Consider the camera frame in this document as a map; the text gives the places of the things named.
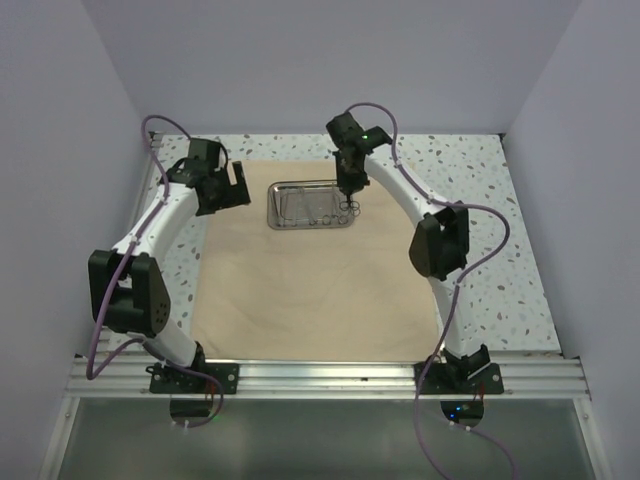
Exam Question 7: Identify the beige cloth wrap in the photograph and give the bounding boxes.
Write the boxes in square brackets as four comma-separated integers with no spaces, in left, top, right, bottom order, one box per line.
[191,160,439,363]

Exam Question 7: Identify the aluminium front rail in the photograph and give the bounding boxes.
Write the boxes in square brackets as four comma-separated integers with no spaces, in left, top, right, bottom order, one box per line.
[64,352,590,401]

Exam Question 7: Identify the steel forceps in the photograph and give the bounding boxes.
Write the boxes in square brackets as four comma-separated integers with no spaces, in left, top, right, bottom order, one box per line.
[279,187,304,227]

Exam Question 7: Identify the steel instrument tray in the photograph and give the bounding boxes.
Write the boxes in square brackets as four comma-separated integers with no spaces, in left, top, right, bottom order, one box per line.
[267,180,360,231]

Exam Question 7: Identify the left aluminium side rail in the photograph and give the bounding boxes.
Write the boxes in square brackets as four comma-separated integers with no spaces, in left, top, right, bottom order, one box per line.
[94,130,164,351]

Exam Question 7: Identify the steel surgical scissors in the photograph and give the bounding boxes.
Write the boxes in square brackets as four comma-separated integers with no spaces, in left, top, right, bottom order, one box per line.
[339,195,361,217]

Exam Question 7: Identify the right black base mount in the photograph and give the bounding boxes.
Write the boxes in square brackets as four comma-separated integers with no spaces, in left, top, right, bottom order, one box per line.
[412,354,505,395]

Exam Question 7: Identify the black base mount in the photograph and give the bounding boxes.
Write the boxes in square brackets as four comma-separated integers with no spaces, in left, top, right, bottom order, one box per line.
[145,362,240,395]
[412,354,505,395]

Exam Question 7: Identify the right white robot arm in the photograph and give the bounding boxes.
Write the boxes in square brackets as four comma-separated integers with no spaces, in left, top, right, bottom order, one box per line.
[326,111,490,393]

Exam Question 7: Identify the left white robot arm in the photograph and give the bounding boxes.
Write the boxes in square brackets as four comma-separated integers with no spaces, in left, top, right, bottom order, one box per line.
[88,138,250,393]

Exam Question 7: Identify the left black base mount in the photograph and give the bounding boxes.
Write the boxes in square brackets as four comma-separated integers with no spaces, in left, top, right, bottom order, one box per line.
[145,362,240,395]

